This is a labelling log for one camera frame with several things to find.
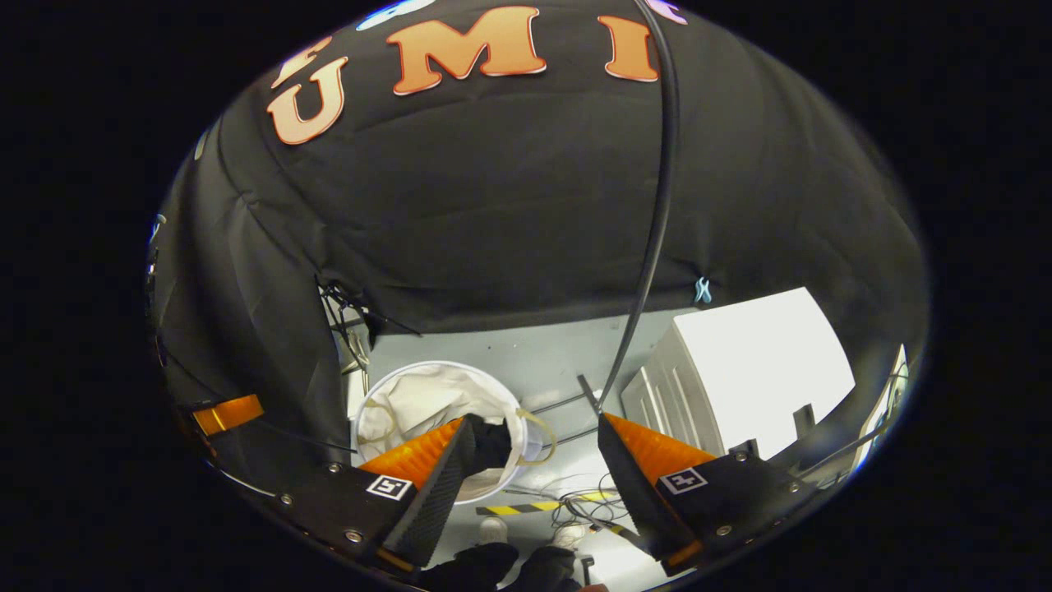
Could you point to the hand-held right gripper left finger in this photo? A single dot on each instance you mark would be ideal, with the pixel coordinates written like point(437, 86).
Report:
point(436, 501)

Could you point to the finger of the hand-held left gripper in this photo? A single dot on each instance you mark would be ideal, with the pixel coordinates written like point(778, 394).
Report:
point(230, 413)

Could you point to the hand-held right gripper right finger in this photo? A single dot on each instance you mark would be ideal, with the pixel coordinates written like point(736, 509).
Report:
point(629, 493)

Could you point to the black ribbed knit sweater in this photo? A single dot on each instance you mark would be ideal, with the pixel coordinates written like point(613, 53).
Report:
point(491, 444)

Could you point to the white laundry hamper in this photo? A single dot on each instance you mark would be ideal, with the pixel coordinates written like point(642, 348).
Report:
point(427, 395)

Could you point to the black metal clothes rack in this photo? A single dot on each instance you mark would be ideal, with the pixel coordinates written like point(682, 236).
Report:
point(670, 140)

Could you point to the person's white left shoe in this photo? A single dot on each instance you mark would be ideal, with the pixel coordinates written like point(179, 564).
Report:
point(493, 530)

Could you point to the person's white shoe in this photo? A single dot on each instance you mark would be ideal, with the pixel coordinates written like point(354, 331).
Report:
point(569, 536)
point(493, 530)

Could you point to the person's white right shoe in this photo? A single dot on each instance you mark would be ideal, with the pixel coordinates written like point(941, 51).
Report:
point(569, 536)

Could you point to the yellow black floor tape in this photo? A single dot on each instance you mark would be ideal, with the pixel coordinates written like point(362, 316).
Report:
point(514, 509)

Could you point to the person's left leg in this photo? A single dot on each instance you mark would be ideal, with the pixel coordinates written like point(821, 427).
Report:
point(472, 571)

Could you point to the person's leg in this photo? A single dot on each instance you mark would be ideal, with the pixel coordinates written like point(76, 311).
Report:
point(472, 571)
point(546, 569)

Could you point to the person's right leg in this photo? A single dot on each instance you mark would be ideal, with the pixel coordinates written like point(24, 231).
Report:
point(546, 569)

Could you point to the white cabinet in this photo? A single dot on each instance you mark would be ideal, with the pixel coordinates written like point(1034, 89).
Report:
point(756, 370)

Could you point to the light blue clip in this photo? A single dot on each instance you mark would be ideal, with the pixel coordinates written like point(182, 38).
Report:
point(703, 290)

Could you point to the black backdrop cloth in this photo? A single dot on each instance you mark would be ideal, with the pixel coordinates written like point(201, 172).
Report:
point(509, 181)

